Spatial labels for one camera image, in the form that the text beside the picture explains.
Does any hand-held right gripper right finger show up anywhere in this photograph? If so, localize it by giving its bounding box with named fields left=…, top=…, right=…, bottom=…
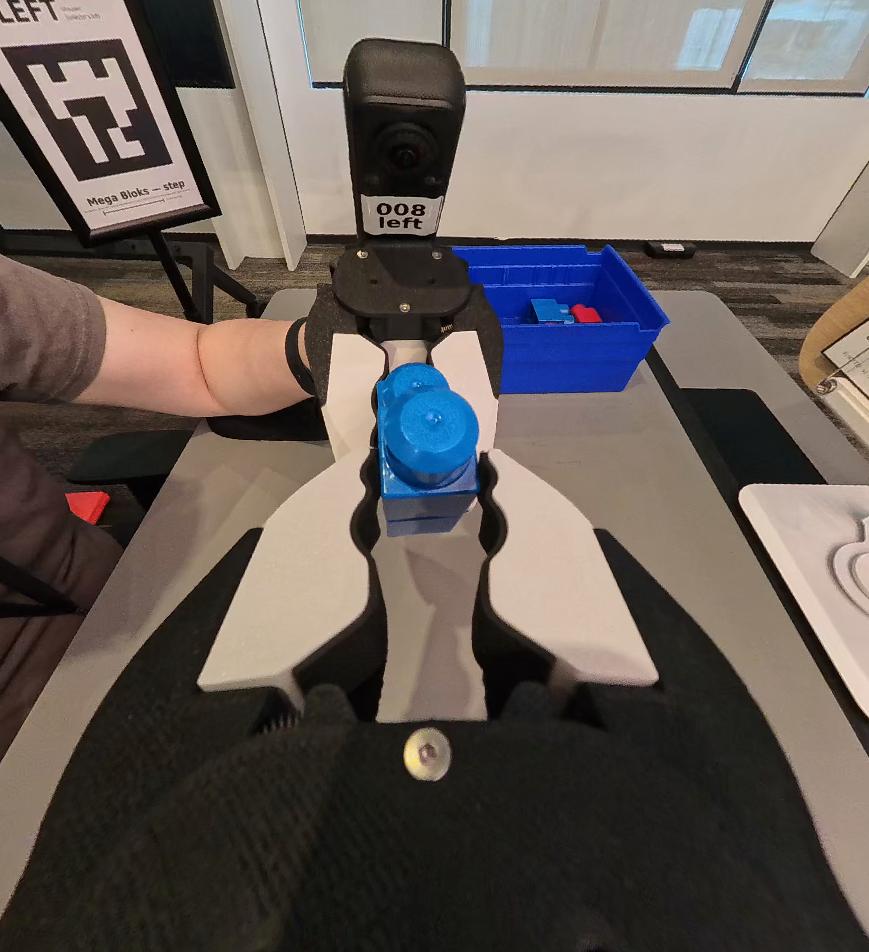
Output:
left=473, top=448, right=660, bottom=721

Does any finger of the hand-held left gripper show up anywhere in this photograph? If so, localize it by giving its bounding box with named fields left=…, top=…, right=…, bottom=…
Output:
left=325, top=332, right=389, bottom=462
left=428, top=329, right=501, bottom=455

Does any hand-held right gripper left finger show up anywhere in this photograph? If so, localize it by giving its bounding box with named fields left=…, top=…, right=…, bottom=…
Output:
left=196, top=450, right=389, bottom=721

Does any pile of colourful toy blocks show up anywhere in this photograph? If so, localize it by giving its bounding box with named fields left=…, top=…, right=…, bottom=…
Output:
left=529, top=297, right=602, bottom=327

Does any blue plastic bin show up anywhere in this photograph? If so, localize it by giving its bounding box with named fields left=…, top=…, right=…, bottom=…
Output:
left=451, top=244, right=671, bottom=395

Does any blue two-stud block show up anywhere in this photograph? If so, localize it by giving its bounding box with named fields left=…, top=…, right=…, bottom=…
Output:
left=375, top=364, right=478, bottom=538

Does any black wristwatch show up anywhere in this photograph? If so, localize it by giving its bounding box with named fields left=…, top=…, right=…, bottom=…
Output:
left=284, top=316, right=318, bottom=397

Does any black armrest pad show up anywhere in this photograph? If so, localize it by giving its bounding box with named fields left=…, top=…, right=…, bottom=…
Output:
left=207, top=398, right=330, bottom=441

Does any black sign easel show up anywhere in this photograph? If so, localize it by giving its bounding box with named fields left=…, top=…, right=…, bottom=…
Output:
left=0, top=164, right=264, bottom=324

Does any large black display panel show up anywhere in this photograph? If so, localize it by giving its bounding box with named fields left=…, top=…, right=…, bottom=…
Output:
left=144, top=0, right=236, bottom=90

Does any black desk mat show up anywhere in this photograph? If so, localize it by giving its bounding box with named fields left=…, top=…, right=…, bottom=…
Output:
left=683, top=388, right=825, bottom=488

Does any white stand base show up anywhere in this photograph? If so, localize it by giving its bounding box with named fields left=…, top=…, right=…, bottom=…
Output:
left=739, top=483, right=869, bottom=745

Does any framed marker code sign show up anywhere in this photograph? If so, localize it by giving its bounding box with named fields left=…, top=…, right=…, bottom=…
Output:
left=0, top=0, right=223, bottom=246

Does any black neck strap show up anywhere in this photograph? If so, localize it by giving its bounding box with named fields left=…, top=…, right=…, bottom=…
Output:
left=0, top=532, right=82, bottom=620

